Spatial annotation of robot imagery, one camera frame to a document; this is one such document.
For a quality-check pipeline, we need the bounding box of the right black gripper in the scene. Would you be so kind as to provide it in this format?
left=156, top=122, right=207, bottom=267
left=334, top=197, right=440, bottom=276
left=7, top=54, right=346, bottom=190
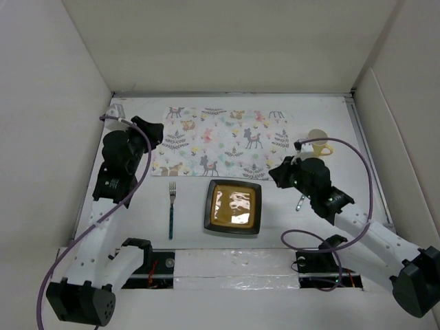
left=268, top=155, right=316, bottom=200

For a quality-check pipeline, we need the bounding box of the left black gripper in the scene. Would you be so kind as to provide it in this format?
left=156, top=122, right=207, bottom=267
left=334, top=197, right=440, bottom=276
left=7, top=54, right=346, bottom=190
left=118, top=118, right=162, bottom=174

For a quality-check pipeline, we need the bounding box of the yellow ceramic mug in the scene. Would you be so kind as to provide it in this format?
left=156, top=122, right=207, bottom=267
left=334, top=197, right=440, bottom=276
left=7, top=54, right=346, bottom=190
left=307, top=129, right=333, bottom=157

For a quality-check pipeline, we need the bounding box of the animal print cloth placemat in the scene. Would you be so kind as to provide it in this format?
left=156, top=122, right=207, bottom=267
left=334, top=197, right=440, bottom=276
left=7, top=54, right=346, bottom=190
left=151, top=107, right=294, bottom=180

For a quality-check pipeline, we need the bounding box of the square black yellow plate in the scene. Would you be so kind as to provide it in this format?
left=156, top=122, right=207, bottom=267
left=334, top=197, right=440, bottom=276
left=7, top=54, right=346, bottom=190
left=203, top=179, right=262, bottom=235

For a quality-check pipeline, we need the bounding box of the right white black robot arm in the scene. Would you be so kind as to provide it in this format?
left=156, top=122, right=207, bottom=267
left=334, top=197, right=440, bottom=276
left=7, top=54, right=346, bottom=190
left=269, top=157, right=439, bottom=318

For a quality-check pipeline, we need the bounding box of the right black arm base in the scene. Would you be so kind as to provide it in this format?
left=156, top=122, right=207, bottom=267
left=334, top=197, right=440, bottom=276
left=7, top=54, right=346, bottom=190
left=291, top=252, right=364, bottom=292

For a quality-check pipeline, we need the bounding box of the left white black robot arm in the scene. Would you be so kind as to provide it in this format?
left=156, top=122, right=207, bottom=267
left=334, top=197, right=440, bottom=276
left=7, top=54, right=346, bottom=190
left=37, top=115, right=164, bottom=327

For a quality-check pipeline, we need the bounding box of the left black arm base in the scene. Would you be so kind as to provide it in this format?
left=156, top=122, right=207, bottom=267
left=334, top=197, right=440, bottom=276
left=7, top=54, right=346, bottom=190
left=122, top=250, right=175, bottom=289

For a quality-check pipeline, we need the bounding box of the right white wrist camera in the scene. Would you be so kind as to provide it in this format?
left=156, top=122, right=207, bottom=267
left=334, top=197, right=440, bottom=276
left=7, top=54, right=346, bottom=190
left=294, top=140, right=314, bottom=160

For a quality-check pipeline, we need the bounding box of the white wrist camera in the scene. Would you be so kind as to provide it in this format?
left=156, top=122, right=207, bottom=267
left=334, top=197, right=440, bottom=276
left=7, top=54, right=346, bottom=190
left=104, top=103, right=126, bottom=119
left=294, top=140, right=314, bottom=160

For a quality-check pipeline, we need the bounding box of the knife with blue handle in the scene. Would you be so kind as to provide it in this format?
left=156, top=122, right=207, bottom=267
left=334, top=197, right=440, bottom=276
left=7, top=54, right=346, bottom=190
left=296, top=195, right=305, bottom=212

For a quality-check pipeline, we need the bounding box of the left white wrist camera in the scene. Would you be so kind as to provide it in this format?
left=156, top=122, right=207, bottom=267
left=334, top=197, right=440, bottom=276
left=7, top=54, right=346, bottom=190
left=104, top=103, right=126, bottom=119

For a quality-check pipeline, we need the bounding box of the fork with teal handle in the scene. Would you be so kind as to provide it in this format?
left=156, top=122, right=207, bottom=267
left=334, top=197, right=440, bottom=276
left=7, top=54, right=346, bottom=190
left=168, top=181, right=177, bottom=240

